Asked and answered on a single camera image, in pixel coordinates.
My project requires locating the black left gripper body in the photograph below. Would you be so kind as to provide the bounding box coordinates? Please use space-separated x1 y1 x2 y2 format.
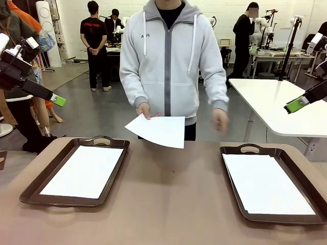
0 54 33 92

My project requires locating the white A4 paper stack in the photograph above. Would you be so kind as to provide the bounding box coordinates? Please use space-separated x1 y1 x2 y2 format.
124 113 185 150

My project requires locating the person's right forearm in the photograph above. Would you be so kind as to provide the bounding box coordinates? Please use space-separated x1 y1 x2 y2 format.
119 71 150 108

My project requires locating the person's left forearm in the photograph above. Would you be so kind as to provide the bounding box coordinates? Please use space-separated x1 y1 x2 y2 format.
208 71 230 112

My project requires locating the person's left hand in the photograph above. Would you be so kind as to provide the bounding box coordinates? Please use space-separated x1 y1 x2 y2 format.
212 108 230 138

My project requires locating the person's right hand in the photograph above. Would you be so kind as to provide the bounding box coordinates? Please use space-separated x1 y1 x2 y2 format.
136 102 161 120

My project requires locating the blue patterned garment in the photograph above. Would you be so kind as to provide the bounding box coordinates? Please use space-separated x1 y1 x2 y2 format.
38 28 56 53

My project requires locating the black tripod pole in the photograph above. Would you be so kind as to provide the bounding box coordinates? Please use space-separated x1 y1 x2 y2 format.
277 16 303 82

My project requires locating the white round fan base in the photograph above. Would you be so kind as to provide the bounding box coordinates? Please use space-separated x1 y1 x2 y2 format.
0 123 14 138

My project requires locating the figure in orange clothes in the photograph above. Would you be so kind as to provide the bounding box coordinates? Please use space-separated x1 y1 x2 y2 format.
7 0 64 124

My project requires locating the grey background desk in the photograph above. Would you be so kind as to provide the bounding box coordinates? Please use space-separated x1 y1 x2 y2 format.
249 48 315 79

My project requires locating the white table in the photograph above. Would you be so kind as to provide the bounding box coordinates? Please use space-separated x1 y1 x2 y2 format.
229 78 327 163

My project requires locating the white tower air conditioner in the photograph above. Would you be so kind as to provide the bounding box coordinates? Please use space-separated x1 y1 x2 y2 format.
35 1 63 68

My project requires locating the dark brown plastic tray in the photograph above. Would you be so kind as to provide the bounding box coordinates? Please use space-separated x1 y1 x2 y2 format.
219 143 327 225
19 135 130 207

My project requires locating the brown board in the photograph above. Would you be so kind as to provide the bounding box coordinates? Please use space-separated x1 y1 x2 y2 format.
0 150 8 171

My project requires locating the man in black printed T-shirt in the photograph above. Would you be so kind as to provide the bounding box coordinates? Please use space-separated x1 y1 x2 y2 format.
80 0 113 92

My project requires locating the dark background work table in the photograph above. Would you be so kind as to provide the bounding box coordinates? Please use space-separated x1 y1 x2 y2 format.
106 43 122 77

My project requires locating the person in black clothes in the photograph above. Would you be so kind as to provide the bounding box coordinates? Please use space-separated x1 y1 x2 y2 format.
226 2 260 89

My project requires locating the person in black suit jacket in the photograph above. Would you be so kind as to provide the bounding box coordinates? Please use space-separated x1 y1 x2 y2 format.
104 9 125 44

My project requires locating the person in grey white hoodie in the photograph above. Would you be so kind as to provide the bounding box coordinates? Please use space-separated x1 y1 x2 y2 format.
119 0 230 141

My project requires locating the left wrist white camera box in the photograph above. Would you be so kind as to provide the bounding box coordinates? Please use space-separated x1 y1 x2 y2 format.
25 37 40 50

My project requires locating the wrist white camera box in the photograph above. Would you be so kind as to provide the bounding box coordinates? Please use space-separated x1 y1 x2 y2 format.
306 32 324 56
25 37 40 50

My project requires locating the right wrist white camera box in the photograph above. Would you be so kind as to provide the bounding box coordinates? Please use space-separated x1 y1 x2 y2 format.
306 32 324 56

